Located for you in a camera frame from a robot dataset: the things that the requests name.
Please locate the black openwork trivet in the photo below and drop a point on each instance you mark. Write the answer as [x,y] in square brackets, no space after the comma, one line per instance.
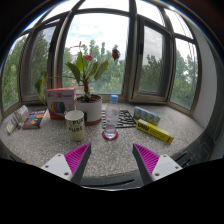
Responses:
[126,120]

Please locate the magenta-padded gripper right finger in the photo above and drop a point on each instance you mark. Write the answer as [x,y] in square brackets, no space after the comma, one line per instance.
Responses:
[151,163]

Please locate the potted plant in white pot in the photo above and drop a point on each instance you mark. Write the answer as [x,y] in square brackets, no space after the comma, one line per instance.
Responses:
[89,108]

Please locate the colourful dark booklet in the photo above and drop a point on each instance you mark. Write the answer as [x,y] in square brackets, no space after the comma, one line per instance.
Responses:
[34,119]

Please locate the red and white box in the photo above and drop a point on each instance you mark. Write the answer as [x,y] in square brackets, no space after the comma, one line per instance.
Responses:
[61,100]

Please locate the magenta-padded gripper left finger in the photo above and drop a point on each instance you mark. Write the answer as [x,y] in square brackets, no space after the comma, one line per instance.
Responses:
[71,163]

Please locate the blue and green carton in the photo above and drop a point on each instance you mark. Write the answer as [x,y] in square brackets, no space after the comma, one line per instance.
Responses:
[146,115]

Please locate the clear blue-capped water bottle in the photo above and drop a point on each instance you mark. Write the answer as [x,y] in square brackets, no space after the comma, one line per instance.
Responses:
[112,116]

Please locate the white printed paper cup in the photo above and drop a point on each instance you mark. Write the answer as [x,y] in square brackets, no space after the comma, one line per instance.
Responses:
[76,126]

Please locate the clear plastic packet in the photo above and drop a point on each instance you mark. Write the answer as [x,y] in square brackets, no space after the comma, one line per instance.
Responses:
[15,121]

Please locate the long yellow box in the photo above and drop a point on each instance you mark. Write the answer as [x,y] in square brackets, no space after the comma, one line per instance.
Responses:
[155,131]

